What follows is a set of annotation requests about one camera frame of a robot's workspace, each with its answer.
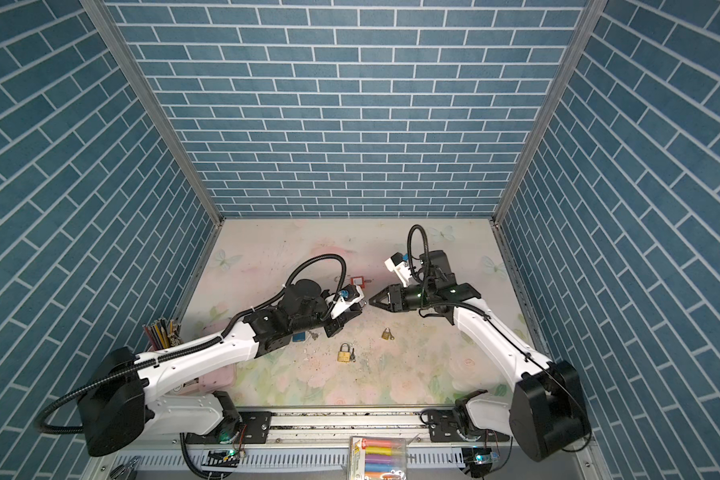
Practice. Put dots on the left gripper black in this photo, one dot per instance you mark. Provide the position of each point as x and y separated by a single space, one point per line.
340 321

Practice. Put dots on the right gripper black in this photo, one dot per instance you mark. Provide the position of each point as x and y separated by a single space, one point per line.
386 291

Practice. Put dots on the large brass padlock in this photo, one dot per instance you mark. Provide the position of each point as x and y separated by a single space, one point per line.
346 353

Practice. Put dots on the small brass padlock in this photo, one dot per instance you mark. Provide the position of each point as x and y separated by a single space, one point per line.
387 335

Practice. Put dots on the red padlock with key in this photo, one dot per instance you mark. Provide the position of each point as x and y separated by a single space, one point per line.
362 282

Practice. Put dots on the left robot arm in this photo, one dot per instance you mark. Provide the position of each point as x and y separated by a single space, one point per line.
130 395

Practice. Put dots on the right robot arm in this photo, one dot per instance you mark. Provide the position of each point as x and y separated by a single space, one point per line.
547 412

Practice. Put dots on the pink pencil case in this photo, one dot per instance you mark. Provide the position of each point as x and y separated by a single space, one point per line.
218 379

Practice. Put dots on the highlighter marker pack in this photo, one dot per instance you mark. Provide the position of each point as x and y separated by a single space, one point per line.
372 458

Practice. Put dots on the pink pencil cup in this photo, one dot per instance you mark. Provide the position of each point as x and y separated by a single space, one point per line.
162 334

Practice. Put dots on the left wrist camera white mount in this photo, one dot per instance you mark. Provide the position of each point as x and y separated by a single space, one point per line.
350 299

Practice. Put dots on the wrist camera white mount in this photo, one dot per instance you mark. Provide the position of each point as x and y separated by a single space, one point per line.
398 264
350 299

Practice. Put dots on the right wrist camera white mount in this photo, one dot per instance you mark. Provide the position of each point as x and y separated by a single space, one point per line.
398 264

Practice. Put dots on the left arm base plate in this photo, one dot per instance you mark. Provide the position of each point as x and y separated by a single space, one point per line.
234 428

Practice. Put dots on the aluminium rail frame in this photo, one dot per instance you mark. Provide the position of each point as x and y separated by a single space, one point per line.
280 440

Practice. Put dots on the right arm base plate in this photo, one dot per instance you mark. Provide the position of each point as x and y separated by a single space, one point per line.
452 425

